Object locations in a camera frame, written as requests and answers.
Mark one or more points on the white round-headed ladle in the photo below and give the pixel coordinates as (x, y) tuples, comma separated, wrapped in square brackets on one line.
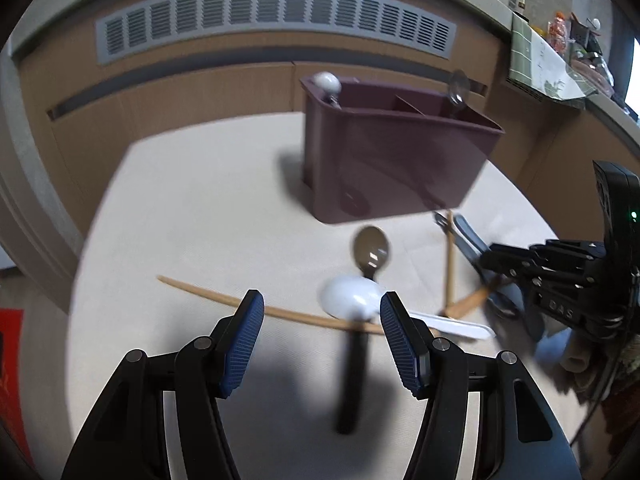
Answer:
[(326, 84)]

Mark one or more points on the person's right hand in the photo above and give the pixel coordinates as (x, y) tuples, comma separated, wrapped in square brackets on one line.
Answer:
[(577, 362)]

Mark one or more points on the wooden chopstick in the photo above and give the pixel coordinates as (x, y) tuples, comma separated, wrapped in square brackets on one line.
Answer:
[(450, 270), (280, 312)]

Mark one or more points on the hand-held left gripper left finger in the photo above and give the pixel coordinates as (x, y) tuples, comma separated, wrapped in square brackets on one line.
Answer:
[(245, 345)]

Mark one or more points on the blue-grey utensil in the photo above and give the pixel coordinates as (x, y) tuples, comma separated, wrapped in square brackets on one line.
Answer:
[(467, 232)]

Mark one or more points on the red chili bottle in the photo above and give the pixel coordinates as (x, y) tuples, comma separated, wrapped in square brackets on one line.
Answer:
[(556, 32)]

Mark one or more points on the maroon plastic utensil holder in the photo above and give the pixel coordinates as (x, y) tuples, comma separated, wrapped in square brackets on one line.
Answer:
[(400, 160)]

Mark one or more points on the green checked cloth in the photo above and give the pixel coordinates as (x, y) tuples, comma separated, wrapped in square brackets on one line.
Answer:
[(540, 65)]

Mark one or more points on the red panel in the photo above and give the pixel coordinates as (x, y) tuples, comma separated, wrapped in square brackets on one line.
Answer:
[(10, 360)]

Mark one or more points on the dark box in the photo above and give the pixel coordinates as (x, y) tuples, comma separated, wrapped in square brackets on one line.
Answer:
[(580, 32)]

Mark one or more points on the grey cabinet vent grille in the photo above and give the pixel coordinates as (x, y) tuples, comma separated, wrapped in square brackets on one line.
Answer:
[(275, 15)]

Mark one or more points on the wooden spoon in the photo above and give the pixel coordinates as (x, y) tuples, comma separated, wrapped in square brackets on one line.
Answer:
[(470, 300)]

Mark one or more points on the grey metal fork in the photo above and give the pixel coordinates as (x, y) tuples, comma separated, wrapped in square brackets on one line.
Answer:
[(442, 222)]

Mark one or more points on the shiny metal spoon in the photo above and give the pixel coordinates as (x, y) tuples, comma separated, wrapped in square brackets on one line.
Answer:
[(459, 87)]

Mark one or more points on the white plastic spoon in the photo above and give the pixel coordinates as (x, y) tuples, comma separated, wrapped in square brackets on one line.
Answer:
[(350, 297)]

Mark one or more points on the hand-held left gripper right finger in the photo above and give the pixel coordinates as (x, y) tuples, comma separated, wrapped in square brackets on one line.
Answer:
[(400, 345)]

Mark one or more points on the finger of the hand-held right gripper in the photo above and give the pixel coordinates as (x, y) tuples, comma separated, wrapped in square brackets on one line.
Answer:
[(570, 250), (505, 261)]

